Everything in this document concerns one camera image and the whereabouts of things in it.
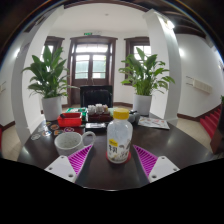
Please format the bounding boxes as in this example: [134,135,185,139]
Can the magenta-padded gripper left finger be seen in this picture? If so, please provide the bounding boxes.
[44,144,94,184]

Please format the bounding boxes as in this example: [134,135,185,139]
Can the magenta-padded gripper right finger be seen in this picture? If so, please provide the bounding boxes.
[132,144,181,184]

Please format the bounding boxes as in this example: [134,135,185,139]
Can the yellow-capped clear drink bottle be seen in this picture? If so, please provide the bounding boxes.
[105,108,134,164]

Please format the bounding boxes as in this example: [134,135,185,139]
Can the white speckled mug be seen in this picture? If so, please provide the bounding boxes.
[53,130,97,157]

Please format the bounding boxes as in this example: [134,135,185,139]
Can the black flat box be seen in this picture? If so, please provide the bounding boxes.
[84,122,108,132]

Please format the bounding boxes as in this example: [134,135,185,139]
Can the printed paper brochure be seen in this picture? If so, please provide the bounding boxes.
[137,115,171,130]

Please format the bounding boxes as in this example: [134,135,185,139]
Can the red plastic box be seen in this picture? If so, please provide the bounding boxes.
[57,112,83,128]

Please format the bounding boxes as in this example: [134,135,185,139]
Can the green box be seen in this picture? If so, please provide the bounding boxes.
[64,107,88,116]

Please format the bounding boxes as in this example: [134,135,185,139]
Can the tray of small cups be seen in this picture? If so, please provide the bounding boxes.
[87,103,113,123]

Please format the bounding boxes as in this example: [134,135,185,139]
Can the black chair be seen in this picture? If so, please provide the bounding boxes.
[79,85,114,108]

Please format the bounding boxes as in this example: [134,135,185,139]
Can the red carpeted stairs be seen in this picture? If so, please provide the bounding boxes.
[199,106,223,139]

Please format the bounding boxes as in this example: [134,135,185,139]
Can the bushy leafy plant, white pot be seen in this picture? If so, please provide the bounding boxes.
[118,46,176,117]

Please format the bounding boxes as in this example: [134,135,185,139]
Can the tall leafy plant, white pot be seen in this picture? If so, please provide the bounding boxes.
[22,45,73,122]

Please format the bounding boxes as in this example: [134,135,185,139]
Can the dark wooden glazed door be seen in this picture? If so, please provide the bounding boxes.
[67,35,118,106]

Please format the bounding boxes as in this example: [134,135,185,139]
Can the wide dark-framed window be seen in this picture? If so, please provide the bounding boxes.
[124,36,151,85]

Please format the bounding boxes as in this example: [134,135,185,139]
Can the narrow dark-framed window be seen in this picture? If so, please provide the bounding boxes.
[43,35,65,68]

